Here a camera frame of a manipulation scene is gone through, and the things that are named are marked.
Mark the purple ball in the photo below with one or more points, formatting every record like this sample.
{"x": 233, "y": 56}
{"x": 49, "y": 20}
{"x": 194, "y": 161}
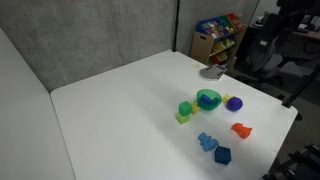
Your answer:
{"x": 234, "y": 104}

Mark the black vertical pole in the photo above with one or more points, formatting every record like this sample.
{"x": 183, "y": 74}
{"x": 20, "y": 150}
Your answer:
{"x": 175, "y": 25}

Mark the yellow star toy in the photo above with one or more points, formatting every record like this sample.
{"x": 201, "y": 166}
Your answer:
{"x": 195, "y": 108}

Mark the yellow toy figure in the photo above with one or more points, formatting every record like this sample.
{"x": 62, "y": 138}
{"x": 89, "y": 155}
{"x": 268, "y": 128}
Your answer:
{"x": 227, "y": 98}

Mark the green translucent bowl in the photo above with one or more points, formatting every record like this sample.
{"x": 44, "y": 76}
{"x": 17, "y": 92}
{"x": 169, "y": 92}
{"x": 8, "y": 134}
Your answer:
{"x": 210, "y": 106}

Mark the pale yellow tape piece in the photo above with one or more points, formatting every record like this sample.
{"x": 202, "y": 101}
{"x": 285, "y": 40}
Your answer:
{"x": 197, "y": 66}

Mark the office desk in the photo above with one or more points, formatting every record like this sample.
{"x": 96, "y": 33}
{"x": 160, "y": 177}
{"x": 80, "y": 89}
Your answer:
{"x": 306, "y": 35}

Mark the grey office chair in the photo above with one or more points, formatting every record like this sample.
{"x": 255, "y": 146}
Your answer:
{"x": 266, "y": 50}

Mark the dark blue block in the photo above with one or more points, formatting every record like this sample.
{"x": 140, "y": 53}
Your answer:
{"x": 206, "y": 99}

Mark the orange toy figure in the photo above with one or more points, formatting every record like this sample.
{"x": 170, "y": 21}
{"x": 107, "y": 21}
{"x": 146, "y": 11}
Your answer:
{"x": 242, "y": 130}

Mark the black tripod leg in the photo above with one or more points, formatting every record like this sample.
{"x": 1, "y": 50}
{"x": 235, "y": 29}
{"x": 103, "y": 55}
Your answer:
{"x": 300, "y": 88}

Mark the lime green block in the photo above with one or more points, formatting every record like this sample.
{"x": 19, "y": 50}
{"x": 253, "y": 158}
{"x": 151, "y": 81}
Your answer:
{"x": 181, "y": 118}

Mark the grey metal plate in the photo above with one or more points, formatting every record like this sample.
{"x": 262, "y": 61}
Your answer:
{"x": 212, "y": 72}

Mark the teal blue cube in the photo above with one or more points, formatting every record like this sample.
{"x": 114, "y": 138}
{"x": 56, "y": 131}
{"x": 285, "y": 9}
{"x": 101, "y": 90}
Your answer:
{"x": 222, "y": 155}

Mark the wooden toy shelf with bins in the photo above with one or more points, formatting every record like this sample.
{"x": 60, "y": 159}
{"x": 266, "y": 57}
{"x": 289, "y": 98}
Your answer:
{"x": 203, "y": 45}

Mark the light blue toy figure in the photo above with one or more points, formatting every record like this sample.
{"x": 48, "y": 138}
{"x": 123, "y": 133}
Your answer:
{"x": 207, "y": 141}

